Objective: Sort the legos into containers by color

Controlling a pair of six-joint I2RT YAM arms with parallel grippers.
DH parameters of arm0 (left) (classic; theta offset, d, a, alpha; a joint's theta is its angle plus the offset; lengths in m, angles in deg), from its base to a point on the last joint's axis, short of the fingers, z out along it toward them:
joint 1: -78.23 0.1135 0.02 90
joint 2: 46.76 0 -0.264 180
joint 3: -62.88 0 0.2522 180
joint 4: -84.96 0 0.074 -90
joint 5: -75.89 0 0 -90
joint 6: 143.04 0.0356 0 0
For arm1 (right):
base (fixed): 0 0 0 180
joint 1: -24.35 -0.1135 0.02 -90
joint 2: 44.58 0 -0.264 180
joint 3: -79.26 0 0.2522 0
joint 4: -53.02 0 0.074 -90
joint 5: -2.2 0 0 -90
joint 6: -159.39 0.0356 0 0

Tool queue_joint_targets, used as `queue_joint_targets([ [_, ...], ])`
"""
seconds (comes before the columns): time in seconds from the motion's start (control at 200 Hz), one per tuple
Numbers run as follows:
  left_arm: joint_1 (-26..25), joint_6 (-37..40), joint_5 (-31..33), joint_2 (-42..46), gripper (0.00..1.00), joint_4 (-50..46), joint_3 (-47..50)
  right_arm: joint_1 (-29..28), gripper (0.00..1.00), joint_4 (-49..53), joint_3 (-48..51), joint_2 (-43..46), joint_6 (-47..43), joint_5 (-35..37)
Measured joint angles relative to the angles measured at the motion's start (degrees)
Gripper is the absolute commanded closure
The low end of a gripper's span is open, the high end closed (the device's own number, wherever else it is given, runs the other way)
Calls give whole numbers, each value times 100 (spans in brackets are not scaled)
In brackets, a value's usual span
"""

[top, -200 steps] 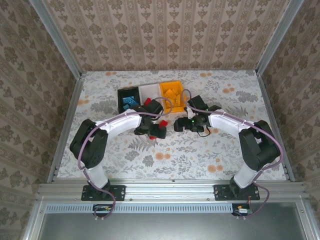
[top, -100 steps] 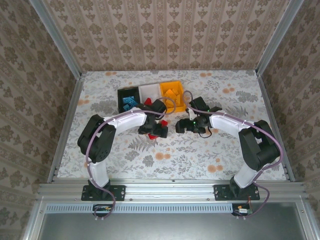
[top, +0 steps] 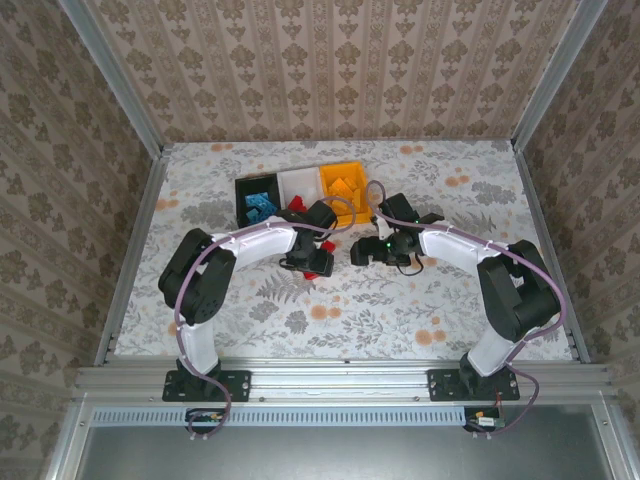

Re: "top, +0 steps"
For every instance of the floral table cover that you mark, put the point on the floral table cover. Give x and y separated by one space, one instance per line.
400 310

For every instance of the aluminium frame post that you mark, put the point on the aluminium frame post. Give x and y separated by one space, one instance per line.
115 75
556 75

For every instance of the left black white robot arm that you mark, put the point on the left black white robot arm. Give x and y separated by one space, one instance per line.
260 247

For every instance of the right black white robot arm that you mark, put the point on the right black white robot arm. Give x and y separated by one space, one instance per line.
450 250

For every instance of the aluminium front rail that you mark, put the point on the aluminium front rail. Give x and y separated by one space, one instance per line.
340 382

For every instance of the orange plastic container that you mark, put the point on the orange plastic container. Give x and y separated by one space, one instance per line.
332 172

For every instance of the black plastic container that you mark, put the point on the black plastic container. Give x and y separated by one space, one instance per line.
250 185

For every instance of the grey metal panel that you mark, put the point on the grey metal panel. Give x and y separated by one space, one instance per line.
325 455

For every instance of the aluminium table side rail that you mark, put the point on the aluminium table side rail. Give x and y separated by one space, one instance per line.
535 200
135 250

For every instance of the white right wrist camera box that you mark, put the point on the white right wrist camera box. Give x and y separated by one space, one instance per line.
382 227

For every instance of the long red lego brick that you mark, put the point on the long red lego brick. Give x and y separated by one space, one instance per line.
329 247

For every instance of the small blue lego brick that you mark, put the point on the small blue lego brick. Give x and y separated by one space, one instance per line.
253 217

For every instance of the white plastic container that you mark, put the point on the white plastic container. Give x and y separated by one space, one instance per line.
300 182

